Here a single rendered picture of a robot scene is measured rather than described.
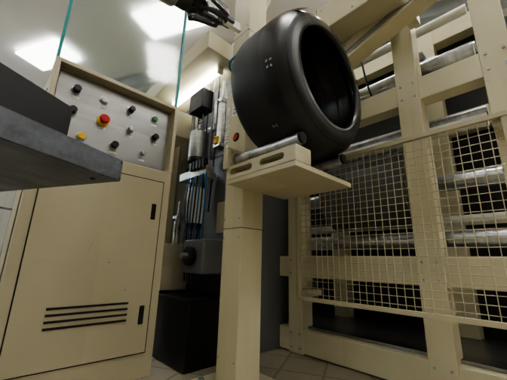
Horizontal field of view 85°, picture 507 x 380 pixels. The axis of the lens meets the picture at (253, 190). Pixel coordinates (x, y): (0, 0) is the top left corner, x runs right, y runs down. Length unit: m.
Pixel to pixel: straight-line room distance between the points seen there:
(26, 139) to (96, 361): 1.04
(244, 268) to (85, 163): 0.84
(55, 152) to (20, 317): 0.86
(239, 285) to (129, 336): 0.50
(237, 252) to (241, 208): 0.19
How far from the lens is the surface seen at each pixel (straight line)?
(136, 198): 1.35
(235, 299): 1.21
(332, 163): 1.21
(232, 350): 1.25
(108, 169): 0.53
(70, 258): 1.27
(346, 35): 1.72
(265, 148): 1.06
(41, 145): 0.47
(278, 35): 1.08
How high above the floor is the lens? 0.48
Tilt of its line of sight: 15 degrees up
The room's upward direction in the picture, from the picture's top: 2 degrees clockwise
